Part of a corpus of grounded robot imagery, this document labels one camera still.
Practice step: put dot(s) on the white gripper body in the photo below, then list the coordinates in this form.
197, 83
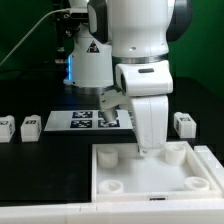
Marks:
151, 121

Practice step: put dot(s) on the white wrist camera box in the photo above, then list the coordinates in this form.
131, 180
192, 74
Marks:
109, 101

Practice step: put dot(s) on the white marker sheet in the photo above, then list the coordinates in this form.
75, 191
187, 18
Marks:
86, 120

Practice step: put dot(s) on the white front obstacle wall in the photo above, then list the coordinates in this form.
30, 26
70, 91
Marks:
148, 212

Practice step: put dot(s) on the white square tabletop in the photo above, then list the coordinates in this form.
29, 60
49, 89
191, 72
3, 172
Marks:
174, 172

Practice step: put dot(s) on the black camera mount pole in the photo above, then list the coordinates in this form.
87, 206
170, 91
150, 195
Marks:
65, 26

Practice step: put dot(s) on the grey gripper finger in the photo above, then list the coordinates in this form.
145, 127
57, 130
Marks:
142, 151

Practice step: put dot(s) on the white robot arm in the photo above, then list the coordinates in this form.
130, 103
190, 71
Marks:
121, 54

